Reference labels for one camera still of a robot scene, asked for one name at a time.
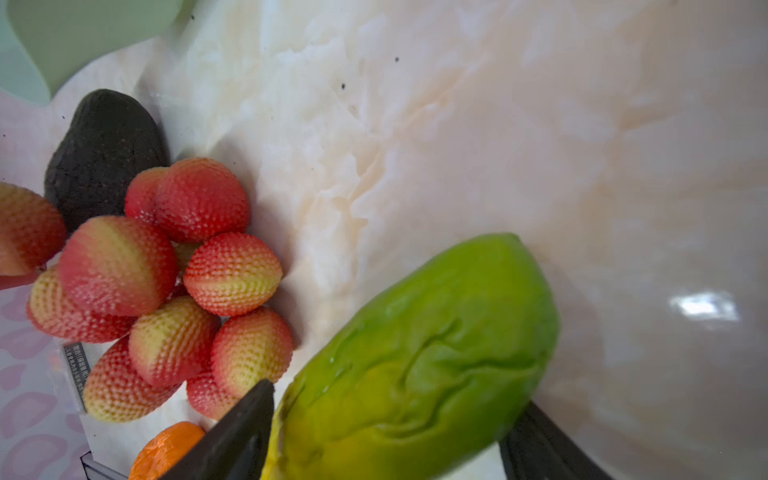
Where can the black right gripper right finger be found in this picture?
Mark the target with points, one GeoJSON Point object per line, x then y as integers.
{"type": "Point", "coordinates": [537, 449]}

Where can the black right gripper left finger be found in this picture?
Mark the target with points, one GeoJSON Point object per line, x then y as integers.
{"type": "Point", "coordinates": [236, 447]}

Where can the small orange fake tangerine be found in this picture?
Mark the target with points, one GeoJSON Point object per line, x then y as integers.
{"type": "Point", "coordinates": [165, 450]}

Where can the red fake lychee bunch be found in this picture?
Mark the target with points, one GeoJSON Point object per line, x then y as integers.
{"type": "Point", "coordinates": [175, 286]}

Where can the dark fake avocado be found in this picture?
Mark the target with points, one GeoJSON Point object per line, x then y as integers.
{"type": "Point", "coordinates": [111, 139]}

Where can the green scalloped fruit bowl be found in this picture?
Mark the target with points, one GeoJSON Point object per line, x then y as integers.
{"type": "Point", "coordinates": [45, 43]}

